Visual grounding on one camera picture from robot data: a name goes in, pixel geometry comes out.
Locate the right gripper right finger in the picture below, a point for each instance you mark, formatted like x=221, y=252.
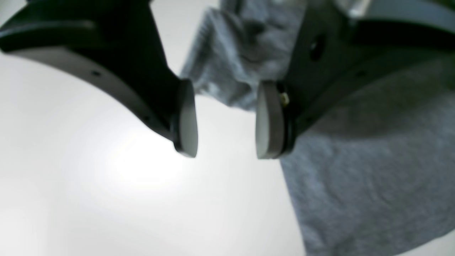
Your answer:
x=342, y=46

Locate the grey T-shirt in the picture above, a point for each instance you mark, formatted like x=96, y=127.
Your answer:
x=375, y=176

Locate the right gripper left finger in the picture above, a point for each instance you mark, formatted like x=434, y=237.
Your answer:
x=115, y=46

